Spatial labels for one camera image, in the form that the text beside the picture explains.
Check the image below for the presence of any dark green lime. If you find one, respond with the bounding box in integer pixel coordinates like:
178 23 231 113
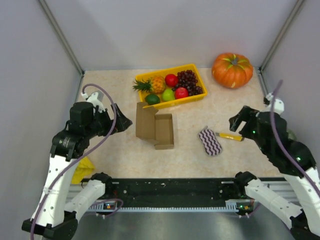
144 93 161 106

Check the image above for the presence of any orange pumpkin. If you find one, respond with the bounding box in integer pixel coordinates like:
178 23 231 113
211 52 254 89

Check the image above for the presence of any red apple front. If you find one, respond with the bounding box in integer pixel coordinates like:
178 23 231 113
174 87 189 100

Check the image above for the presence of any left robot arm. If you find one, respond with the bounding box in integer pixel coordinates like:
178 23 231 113
21 101 132 240

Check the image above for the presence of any purple grey striped cloth pad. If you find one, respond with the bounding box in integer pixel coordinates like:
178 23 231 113
198 126 223 157

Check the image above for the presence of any red apple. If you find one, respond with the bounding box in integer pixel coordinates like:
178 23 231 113
174 87 189 100
164 73 179 88

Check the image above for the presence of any brown cardboard express box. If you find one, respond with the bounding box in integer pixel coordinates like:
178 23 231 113
135 102 174 150

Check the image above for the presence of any green melon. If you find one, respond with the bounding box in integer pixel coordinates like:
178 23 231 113
287 129 297 141

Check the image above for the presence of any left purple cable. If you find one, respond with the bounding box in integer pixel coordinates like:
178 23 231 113
29 83 118 240

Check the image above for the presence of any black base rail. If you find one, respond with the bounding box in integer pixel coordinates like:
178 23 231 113
100 178 250 208

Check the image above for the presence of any red apple back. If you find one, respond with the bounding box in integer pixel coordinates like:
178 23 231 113
164 73 179 88

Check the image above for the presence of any yellow mesh bag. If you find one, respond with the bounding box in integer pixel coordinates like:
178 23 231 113
71 156 95 185

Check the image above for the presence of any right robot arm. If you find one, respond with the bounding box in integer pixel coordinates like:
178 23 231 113
229 106 320 240

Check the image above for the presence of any yellow utility knife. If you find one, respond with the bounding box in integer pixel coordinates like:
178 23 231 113
215 132 244 142

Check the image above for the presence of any yellow plastic tray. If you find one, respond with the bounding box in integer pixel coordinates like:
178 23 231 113
133 63 208 109

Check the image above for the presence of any purple grape bunch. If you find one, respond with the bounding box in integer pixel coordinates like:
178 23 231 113
172 69 204 96

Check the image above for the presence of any toy pineapple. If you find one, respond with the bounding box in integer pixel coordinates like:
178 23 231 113
132 75 167 94

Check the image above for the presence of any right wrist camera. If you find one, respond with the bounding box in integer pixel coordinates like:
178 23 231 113
263 92 285 115

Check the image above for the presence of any green pear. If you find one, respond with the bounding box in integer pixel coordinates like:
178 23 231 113
162 88 175 102

